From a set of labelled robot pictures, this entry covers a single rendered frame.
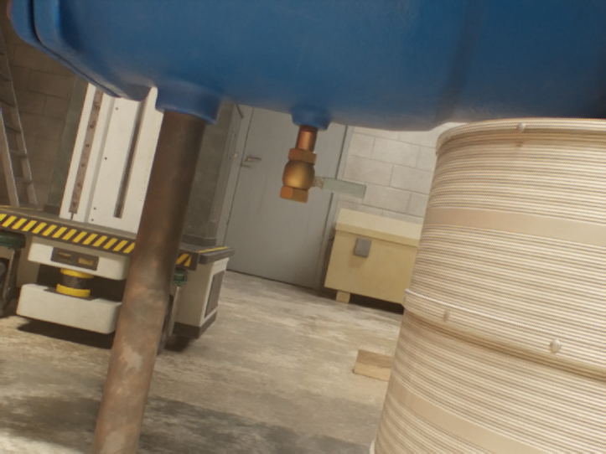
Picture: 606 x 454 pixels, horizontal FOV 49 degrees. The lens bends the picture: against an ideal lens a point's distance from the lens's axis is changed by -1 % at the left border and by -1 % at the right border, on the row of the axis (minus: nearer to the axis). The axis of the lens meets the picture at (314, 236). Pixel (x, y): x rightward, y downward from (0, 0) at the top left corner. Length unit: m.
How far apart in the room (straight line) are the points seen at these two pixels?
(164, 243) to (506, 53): 0.49
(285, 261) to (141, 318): 5.07
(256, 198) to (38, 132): 2.13
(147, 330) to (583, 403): 0.65
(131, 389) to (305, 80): 0.46
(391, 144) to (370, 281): 1.36
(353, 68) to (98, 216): 1.58
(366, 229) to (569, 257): 4.82
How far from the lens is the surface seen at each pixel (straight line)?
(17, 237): 2.07
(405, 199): 5.92
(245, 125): 6.13
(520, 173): 0.43
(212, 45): 0.83
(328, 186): 0.94
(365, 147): 5.97
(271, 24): 0.78
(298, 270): 5.95
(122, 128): 2.28
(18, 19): 0.88
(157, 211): 0.92
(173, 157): 0.92
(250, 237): 6.02
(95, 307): 1.93
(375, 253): 5.22
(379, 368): 2.37
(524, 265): 0.42
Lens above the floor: 0.42
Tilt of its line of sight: level
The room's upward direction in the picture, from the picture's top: 12 degrees clockwise
